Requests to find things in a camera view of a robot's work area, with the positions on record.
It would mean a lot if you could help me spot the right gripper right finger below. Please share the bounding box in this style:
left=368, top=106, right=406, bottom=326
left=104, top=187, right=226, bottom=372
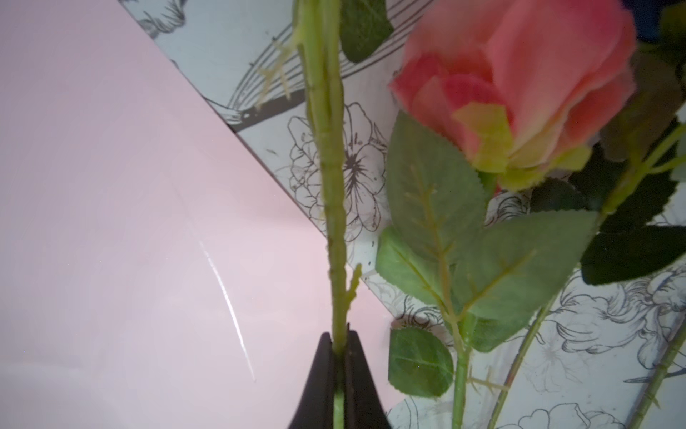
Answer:
left=344, top=330, right=391, bottom=429

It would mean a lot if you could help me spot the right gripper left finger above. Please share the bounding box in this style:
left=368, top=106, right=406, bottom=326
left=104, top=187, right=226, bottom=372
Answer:
left=289, top=332, right=336, bottom=429

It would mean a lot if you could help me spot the white fake rose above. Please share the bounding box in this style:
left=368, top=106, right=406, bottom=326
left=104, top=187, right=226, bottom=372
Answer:
left=263, top=1, right=362, bottom=428

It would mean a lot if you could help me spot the small pink fake rose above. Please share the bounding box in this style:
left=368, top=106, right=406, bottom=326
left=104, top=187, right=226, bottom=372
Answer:
left=623, top=315, right=685, bottom=428

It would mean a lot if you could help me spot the pink orange fake rose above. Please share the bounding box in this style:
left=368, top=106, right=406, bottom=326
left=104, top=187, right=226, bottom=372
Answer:
left=379, top=1, right=636, bottom=428

